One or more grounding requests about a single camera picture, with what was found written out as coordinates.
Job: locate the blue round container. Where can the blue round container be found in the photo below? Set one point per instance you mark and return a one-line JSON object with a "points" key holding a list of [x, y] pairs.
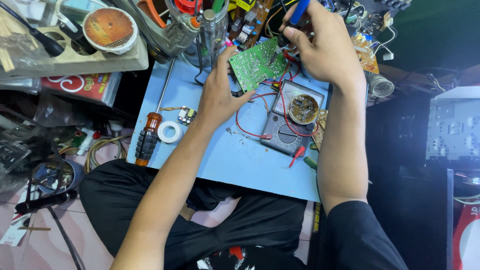
{"points": [[56, 175]]}

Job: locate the blue work board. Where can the blue work board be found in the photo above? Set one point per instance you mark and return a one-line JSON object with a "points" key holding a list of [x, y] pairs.
{"points": [[228, 157]]}

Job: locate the orange circuit board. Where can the orange circuit board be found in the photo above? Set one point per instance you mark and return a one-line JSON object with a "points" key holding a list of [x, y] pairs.
{"points": [[364, 52]]}

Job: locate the green circuit board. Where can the green circuit board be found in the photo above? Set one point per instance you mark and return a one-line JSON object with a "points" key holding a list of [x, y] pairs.
{"points": [[258, 63]]}

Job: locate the silver metal chassis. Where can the silver metal chassis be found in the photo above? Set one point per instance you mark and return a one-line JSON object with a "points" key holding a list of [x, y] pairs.
{"points": [[453, 123]]}

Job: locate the beige power strip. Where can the beige power strip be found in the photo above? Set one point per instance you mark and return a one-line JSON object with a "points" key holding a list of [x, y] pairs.
{"points": [[75, 56]]}

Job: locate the analog multimeter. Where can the analog multimeter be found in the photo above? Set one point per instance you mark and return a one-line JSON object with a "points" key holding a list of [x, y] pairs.
{"points": [[292, 118]]}

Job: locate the person's right hand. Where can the person's right hand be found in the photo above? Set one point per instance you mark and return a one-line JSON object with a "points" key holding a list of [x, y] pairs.
{"points": [[327, 48]]}

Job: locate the clear plastic jar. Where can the clear plastic jar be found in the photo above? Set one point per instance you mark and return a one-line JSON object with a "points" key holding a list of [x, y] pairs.
{"points": [[207, 33]]}

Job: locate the black flashlight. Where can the black flashlight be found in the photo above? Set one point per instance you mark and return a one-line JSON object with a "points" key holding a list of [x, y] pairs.
{"points": [[45, 201]]}

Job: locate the red white package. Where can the red white package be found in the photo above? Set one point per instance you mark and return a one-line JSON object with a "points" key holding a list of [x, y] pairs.
{"points": [[466, 234]]}

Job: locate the small white module board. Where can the small white module board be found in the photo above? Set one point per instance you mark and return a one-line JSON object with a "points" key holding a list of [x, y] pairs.
{"points": [[186, 115]]}

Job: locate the round solder paste tin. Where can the round solder paste tin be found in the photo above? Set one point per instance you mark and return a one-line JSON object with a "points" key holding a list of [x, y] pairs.
{"points": [[303, 108]]}

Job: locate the person's black shorts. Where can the person's black shorts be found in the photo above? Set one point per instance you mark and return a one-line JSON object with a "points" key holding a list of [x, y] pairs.
{"points": [[195, 221]]}

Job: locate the person's left hand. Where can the person's left hand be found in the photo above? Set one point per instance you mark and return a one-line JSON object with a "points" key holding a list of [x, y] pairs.
{"points": [[216, 98]]}

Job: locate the person's black shirt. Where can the person's black shirt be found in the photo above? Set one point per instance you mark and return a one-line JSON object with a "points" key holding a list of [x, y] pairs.
{"points": [[360, 240]]}

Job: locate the brown circuit board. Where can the brown circuit board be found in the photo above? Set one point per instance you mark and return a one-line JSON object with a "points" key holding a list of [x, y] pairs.
{"points": [[250, 22]]}

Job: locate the white tape roll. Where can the white tape roll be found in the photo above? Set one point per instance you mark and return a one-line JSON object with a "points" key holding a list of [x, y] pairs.
{"points": [[170, 131]]}

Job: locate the perforated brown board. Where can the perforated brown board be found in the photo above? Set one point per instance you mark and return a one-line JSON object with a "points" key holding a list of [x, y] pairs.
{"points": [[319, 129]]}

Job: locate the red printed box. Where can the red printed box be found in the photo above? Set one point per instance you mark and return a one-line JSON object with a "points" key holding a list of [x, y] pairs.
{"points": [[80, 86]]}

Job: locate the metal coil soldering stand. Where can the metal coil soldering stand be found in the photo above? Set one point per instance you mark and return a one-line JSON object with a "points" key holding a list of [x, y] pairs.
{"points": [[379, 85]]}

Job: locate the red multimeter probe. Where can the red multimeter probe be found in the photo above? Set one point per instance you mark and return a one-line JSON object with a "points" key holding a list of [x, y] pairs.
{"points": [[297, 155]]}

